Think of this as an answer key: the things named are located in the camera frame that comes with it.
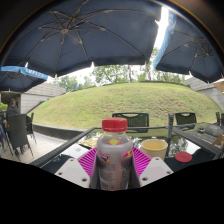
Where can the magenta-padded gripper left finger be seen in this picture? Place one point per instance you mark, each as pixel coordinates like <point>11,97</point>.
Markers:
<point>71,171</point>

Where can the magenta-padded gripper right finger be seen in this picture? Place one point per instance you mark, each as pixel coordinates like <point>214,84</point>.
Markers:
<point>156,170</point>

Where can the clear red-capped drink bottle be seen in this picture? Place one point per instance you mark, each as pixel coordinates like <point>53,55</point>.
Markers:
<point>114,156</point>

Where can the flat round red coaster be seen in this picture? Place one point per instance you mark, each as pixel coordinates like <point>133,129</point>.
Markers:
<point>183,157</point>

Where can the yellow snack packet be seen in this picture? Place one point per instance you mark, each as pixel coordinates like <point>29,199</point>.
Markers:
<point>89,142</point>

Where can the black mesh-back chair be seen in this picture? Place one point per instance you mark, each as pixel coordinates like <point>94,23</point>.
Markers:
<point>131,119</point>
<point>185,118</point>

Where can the small round ashtray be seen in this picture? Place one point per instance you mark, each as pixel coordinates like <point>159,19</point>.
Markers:
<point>201,129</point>

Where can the dark wicker chair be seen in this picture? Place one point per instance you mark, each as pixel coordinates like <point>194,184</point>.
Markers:
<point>18,131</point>

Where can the black slatted chair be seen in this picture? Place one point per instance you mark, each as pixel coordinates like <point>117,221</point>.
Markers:
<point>220,120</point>

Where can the grey wooden building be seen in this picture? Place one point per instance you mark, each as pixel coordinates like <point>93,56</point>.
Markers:
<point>40,95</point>
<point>210,91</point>

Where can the person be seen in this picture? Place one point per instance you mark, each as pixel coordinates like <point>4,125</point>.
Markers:
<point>12,110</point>

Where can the navy umbrella with blue rim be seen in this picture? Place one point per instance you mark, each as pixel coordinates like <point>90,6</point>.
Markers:
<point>16,80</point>

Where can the navy umbrella with light-blue flap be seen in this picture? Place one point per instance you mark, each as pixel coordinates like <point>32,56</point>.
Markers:
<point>193,50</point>

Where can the large navy patio umbrella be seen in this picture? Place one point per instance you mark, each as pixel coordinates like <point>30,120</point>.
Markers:
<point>83,33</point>

